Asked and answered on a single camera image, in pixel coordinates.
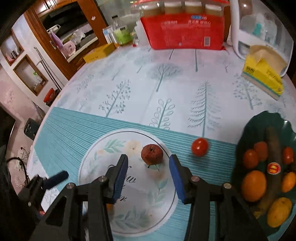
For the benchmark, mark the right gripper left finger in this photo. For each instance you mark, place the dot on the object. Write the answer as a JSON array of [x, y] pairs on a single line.
[[80, 211]]

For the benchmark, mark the small mandarin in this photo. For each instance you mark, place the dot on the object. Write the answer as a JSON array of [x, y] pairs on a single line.
[[288, 182]]

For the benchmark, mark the yellow flat box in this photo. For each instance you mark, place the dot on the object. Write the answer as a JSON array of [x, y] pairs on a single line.
[[99, 53]]

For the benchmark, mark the yellow tissue pack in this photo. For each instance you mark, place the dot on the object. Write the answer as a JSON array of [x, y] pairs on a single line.
[[263, 67]]

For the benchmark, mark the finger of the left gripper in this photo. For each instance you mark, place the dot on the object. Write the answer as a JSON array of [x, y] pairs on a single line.
[[55, 180]]

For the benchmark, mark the white clear storage box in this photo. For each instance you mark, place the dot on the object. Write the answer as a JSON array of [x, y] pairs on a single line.
[[253, 23]]

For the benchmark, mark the red cherry tomato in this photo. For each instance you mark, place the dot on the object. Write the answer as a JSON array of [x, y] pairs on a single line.
[[200, 147]]

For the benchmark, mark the green label bottle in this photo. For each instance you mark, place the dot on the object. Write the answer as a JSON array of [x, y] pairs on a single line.
[[121, 31]]

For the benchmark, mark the red bucket on floor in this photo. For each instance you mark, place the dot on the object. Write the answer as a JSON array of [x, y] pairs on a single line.
[[50, 96]]

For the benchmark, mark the large orange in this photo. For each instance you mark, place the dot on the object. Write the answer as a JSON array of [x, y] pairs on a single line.
[[254, 186]]

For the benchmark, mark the wrinkled red fruit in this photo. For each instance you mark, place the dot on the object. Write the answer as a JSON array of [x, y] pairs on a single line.
[[152, 154]]

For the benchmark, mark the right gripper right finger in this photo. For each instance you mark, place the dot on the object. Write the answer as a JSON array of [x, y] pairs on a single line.
[[234, 219]]

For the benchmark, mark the red tomato in plate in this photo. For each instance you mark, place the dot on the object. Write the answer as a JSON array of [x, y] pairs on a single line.
[[250, 159]]

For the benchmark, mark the red jar package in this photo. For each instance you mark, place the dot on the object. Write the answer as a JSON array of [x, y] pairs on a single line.
[[183, 24]]

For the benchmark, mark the teal striped placemat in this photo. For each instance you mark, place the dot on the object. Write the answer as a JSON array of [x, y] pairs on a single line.
[[144, 183]]

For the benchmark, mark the dark overripe banana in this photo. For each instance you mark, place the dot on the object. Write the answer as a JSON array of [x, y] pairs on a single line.
[[273, 173]]

